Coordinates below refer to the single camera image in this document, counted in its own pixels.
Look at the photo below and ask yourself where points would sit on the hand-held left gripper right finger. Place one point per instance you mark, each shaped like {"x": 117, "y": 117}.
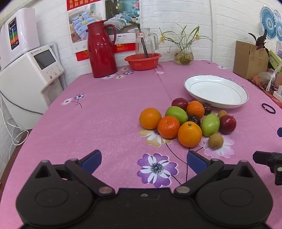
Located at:
{"x": 196, "y": 161}

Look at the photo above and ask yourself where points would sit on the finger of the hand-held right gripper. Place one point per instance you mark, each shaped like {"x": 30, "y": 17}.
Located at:
{"x": 280, "y": 132}
{"x": 265, "y": 158}

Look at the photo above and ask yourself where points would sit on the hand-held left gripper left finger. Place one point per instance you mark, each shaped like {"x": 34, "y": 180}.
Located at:
{"x": 91, "y": 160}

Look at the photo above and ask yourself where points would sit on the smooth orange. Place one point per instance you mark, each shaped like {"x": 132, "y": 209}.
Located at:
{"x": 190, "y": 134}
{"x": 150, "y": 118}

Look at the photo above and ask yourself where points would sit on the brown kiwi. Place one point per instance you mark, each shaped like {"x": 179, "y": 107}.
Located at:
{"x": 216, "y": 141}
{"x": 222, "y": 114}

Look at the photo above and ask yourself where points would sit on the green apple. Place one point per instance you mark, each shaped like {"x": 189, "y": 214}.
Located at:
{"x": 210, "y": 124}
{"x": 176, "y": 114}

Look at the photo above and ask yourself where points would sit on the dark purple plum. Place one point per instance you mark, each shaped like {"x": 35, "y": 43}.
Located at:
{"x": 207, "y": 108}
{"x": 194, "y": 120}

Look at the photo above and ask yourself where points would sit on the tangerine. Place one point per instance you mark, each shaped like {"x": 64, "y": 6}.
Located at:
{"x": 168, "y": 127}
{"x": 195, "y": 109}

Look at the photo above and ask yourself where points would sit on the red plum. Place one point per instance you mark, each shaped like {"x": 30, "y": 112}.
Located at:
{"x": 179, "y": 102}
{"x": 228, "y": 124}

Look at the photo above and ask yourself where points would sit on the white plate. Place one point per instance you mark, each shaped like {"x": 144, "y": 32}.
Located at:
{"x": 218, "y": 92}

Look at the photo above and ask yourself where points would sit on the red checkered cloth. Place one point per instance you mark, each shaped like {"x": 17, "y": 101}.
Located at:
{"x": 268, "y": 93}

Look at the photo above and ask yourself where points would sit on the pink floral tablecloth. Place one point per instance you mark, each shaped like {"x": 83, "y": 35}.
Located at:
{"x": 110, "y": 121}

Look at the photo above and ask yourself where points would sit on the clear plastic bag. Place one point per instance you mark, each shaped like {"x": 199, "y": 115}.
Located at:
{"x": 262, "y": 78}

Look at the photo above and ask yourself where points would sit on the green box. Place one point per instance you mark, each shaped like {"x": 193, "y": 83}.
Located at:
{"x": 275, "y": 60}

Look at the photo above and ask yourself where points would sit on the cardboard box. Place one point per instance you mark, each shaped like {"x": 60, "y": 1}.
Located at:
{"x": 246, "y": 61}

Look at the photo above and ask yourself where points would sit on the dark purple plant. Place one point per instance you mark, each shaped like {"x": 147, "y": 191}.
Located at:
{"x": 261, "y": 41}

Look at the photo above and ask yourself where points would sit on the white appliance with screen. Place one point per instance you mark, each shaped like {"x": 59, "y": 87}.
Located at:
{"x": 22, "y": 83}

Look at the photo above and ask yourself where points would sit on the glass vase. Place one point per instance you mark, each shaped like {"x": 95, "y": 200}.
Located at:
{"x": 184, "y": 58}

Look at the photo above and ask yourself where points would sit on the red thermos jug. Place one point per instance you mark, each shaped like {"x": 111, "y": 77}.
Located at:
{"x": 101, "y": 55}

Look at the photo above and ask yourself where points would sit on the red plastic basin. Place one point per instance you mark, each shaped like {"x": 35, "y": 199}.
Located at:
{"x": 143, "y": 63}

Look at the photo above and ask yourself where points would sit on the yellow flower plant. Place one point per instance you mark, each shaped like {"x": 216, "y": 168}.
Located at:
{"x": 197, "y": 37}

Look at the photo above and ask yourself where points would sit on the black stirring stick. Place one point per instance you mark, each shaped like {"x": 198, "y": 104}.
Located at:
{"x": 144, "y": 47}

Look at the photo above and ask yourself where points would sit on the glass pitcher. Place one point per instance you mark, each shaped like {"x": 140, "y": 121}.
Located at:
{"x": 152, "y": 44}

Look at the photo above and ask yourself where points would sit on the white water purifier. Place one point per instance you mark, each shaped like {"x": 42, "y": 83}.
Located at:
{"x": 22, "y": 26}

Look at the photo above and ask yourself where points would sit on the small blue round wall ornament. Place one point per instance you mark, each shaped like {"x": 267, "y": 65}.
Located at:
{"x": 279, "y": 32}
{"x": 277, "y": 15}

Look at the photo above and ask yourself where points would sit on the large blue round wall ornament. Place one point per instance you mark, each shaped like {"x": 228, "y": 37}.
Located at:
{"x": 268, "y": 23}

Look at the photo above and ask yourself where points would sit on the wall poster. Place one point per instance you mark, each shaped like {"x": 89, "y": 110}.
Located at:
{"x": 81, "y": 24}

